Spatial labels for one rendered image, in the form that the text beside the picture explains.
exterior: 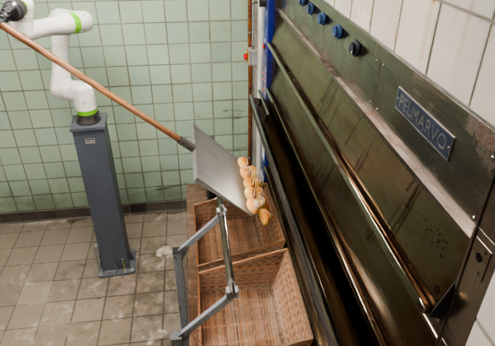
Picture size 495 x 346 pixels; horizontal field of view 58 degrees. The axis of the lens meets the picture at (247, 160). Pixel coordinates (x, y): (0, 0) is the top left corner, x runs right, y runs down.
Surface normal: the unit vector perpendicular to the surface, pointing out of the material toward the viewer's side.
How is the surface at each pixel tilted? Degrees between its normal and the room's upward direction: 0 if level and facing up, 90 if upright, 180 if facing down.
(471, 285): 90
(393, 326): 70
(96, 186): 90
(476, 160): 90
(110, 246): 90
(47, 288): 0
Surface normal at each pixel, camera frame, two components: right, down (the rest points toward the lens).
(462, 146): -0.99, 0.07
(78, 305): 0.00, -0.86
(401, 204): -0.93, -0.24
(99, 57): 0.13, 0.51
